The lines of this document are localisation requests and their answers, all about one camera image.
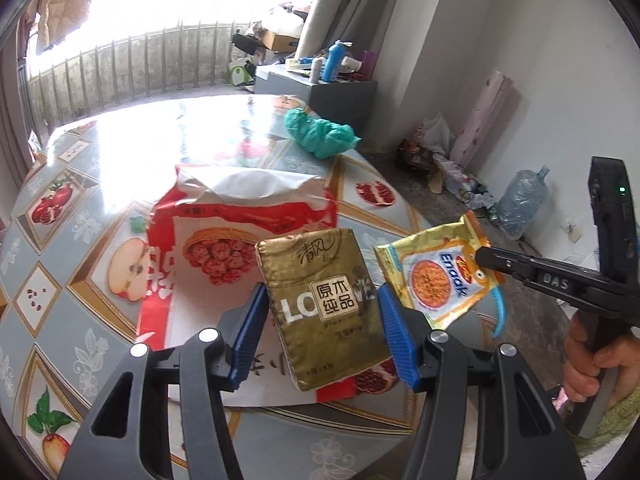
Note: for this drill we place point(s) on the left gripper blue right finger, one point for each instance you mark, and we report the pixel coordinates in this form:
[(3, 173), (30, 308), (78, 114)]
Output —
[(405, 331)]

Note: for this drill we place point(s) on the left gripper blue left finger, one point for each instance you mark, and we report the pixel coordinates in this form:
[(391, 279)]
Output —
[(245, 330)]

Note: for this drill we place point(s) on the yellow Enaak snack packet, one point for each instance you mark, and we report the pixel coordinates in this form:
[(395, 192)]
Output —
[(435, 271)]

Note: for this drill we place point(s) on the gold tissue pack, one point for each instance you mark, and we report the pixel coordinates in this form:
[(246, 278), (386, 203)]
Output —
[(325, 306)]

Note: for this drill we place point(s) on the red and white snack bag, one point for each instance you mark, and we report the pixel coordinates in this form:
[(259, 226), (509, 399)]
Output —
[(204, 232)]

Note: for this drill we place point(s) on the green plastic bag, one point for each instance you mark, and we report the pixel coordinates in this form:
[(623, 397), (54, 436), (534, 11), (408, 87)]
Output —
[(317, 136)]

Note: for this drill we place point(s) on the floor trash pile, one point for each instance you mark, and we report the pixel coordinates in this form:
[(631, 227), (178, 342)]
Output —
[(426, 153)]

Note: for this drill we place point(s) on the right hand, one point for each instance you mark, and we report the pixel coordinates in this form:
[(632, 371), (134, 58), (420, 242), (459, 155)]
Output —
[(582, 367)]

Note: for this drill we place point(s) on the large empty water jug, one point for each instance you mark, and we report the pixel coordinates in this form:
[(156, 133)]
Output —
[(521, 201)]

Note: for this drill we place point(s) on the pink rolled mat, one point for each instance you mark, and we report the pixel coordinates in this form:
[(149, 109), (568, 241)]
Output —
[(483, 115)]

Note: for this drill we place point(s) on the grey cabinet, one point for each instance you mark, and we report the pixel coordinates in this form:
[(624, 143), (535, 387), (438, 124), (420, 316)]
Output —
[(347, 102)]

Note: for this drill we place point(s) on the blue spray bottle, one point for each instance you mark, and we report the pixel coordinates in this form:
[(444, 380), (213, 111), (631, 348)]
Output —
[(334, 59)]

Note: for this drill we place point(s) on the balcony railing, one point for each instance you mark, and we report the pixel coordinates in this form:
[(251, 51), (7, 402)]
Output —
[(83, 83)]

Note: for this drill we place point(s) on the beige hanging jacket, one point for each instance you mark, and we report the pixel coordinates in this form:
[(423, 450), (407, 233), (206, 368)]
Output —
[(58, 18)]

